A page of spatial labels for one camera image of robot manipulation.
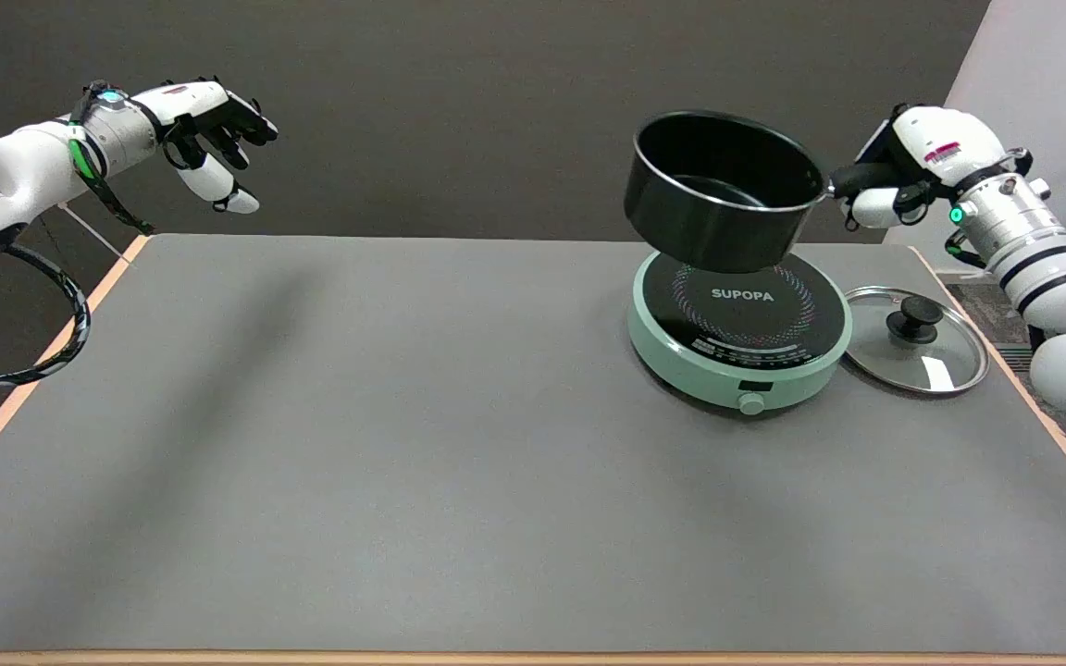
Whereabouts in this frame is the green black wrist cable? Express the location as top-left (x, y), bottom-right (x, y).
top-left (68, 81), bottom-right (156, 236)

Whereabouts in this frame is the black saucepan with handle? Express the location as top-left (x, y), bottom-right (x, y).
top-left (624, 111), bottom-right (902, 275)

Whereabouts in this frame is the black braided cable loop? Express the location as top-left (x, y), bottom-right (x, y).
top-left (0, 242), bottom-right (92, 389)

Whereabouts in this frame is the glass pot lid black knob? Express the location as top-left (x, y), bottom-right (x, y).
top-left (843, 286), bottom-right (990, 396)

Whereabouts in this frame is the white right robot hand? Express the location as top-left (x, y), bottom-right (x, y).
top-left (834, 104), bottom-right (1009, 232)

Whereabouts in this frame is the mint green induction cooker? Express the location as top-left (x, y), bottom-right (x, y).
top-left (626, 248), bottom-right (854, 415)

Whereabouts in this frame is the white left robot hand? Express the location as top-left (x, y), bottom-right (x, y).
top-left (140, 77), bottom-right (279, 216)

